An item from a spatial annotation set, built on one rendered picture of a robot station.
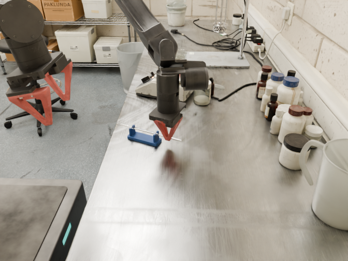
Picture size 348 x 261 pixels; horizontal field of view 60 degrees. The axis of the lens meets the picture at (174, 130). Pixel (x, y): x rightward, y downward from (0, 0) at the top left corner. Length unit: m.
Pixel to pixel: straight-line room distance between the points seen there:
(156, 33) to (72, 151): 1.56
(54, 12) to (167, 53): 2.65
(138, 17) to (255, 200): 0.52
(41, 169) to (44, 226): 0.92
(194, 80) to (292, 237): 0.41
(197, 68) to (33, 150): 1.73
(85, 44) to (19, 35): 2.85
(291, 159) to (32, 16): 0.64
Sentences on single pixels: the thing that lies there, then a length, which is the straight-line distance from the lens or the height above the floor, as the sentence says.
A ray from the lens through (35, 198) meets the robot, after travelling 1.36.
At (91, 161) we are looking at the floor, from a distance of 2.07.
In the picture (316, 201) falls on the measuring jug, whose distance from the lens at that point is 0.71.
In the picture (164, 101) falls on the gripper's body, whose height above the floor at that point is 0.91.
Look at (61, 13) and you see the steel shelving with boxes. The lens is 3.30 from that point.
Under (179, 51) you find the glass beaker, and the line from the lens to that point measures 1.10.
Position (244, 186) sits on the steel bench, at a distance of 0.75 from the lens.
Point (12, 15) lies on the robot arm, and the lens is 0.48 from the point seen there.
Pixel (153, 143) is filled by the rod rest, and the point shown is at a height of 0.76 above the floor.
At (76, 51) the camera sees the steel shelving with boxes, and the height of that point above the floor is 0.26.
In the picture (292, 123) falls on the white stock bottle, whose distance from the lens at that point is 0.88.
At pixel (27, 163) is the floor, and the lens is 2.21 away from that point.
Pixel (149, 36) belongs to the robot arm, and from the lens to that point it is 0.76.
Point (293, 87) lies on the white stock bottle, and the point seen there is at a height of 0.86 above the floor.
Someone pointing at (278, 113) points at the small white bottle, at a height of 0.82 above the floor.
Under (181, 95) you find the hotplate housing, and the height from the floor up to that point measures 0.79.
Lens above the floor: 1.25
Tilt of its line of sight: 33 degrees down
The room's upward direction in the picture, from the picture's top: straight up
